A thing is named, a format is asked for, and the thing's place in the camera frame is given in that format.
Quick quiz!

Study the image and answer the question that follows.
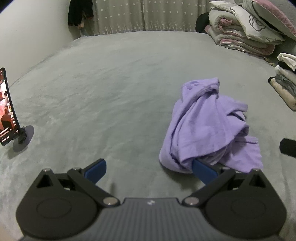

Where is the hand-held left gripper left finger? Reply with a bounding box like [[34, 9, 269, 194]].
[[35, 159, 121, 208]]

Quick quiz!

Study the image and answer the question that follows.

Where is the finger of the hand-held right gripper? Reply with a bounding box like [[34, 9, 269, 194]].
[[279, 138, 296, 158]]

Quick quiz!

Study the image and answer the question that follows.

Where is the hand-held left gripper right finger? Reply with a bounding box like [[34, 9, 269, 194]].
[[183, 159, 270, 208]]

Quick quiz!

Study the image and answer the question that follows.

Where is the purple shirt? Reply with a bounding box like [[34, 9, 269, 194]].
[[159, 77, 264, 174]]

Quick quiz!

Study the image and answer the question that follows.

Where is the folded beige garment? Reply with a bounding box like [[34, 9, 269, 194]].
[[268, 77, 296, 109]]

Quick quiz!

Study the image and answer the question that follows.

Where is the folded grey knit sweater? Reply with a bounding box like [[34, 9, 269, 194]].
[[275, 74, 296, 95]]

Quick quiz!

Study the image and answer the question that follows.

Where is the grey bed blanket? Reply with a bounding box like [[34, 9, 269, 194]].
[[0, 31, 296, 241]]

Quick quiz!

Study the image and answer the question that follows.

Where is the folded white shirt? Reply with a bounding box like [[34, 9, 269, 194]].
[[277, 53, 296, 70]]

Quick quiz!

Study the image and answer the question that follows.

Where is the black smartphone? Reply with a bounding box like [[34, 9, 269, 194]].
[[0, 68, 19, 146]]

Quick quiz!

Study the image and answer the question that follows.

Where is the grey and pink pillow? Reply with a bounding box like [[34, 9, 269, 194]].
[[243, 0, 296, 41]]

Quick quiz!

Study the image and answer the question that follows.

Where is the black cloth bundle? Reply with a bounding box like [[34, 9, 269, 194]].
[[195, 12, 211, 33]]

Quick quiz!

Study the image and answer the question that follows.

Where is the black hanging garment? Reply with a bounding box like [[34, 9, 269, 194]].
[[68, 0, 94, 29]]

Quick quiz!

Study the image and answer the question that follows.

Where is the grey star-patterned curtain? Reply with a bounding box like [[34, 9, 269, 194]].
[[80, 0, 215, 36]]

